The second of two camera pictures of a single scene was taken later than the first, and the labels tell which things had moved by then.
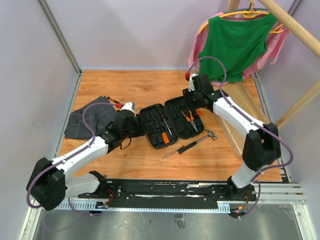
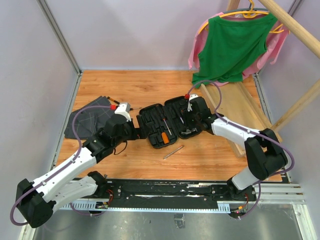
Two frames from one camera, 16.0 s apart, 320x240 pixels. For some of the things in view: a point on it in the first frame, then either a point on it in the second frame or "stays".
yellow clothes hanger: (250, 14) stays
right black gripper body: (194, 97) to (196, 117)
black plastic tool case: (163, 124) stays
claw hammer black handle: (210, 133) to (190, 122)
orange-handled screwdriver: (165, 138) stays
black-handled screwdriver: (168, 127) stays
